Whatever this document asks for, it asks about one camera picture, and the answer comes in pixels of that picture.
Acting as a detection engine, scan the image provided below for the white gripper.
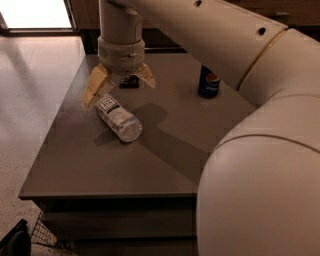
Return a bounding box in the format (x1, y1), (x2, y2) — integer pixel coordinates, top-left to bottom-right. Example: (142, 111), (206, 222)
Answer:
(81, 37), (156, 111)

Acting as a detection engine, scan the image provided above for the clear plastic water bottle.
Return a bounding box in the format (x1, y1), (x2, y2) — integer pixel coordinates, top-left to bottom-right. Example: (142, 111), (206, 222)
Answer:
(95, 94), (142, 143)

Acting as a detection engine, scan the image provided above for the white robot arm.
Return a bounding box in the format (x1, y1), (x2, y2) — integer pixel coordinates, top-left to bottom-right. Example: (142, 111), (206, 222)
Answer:
(82, 0), (320, 256)

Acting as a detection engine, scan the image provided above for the black snack packet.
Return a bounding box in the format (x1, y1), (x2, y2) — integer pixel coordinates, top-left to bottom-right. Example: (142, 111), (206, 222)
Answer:
(119, 75), (139, 89)

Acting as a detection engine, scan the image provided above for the blue Pepsi can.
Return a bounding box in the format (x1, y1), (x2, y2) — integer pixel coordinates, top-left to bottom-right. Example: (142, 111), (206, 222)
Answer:
(198, 65), (220, 99)

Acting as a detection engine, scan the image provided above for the grey drawer cabinet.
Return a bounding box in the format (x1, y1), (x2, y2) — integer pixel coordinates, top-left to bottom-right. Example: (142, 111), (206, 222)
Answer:
(19, 54), (253, 256)

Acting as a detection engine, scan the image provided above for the bright window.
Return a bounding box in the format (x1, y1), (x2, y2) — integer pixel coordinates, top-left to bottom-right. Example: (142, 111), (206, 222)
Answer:
(0, 0), (71, 29)

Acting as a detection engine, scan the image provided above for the black round object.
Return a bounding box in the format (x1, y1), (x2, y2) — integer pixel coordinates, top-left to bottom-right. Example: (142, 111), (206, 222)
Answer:
(0, 219), (31, 256)

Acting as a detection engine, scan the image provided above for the black wire mesh basket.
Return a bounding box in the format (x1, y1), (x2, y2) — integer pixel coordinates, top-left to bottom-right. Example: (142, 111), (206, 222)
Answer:
(31, 212), (73, 250)

